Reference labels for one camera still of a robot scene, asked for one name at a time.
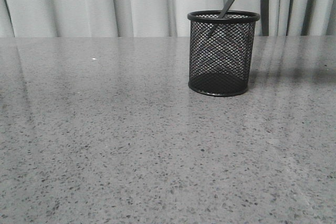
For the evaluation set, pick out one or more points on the white pleated curtain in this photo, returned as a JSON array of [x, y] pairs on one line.
[[155, 18]]

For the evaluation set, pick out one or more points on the black mesh pen cup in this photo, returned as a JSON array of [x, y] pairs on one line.
[[220, 51]]

